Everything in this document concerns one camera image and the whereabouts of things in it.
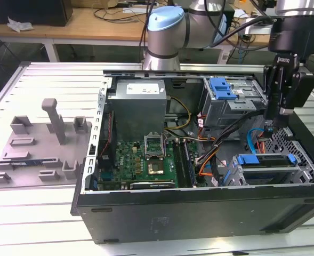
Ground blue data wire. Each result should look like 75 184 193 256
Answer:
246 124 277 154

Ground orange red power wire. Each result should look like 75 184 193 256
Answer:
256 134 266 154

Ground hard disk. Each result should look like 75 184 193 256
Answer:
223 153 297 186

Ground silver disk bay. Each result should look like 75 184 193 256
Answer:
223 153 314 186

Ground blue drive carrier latch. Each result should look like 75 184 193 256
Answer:
210 76 237 101

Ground silver drive cage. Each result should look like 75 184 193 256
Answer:
200 76 269 129

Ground black RAM stick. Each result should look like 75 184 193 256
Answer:
182 139 195 187

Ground RAM slot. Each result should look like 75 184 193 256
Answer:
172 139 186 187

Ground silver power supply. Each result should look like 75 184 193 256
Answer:
106 79 171 137

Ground metal socket cover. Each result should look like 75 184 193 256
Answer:
144 132 165 161

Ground CPU socket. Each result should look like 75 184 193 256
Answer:
147 157 165 175

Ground black PC case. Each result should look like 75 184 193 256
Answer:
70 65 314 245

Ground black graphics card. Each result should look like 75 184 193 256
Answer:
130 181 175 190

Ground green motherboard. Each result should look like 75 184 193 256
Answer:
96 138 208 190

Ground wooden desk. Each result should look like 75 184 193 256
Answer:
0 6 314 63

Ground large black box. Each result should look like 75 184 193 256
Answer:
0 0 74 27

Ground crumpled white plastic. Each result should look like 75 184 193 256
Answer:
6 16 34 33

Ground grey parts rack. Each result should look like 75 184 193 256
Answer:
0 98 93 190

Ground green RAM stick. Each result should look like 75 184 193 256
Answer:
10 159 45 166

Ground black cable bundle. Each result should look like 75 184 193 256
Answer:
210 109 268 186

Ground yellow wires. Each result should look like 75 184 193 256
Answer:
164 96 192 132

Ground orange flat data wire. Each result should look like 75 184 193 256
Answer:
198 161 214 178

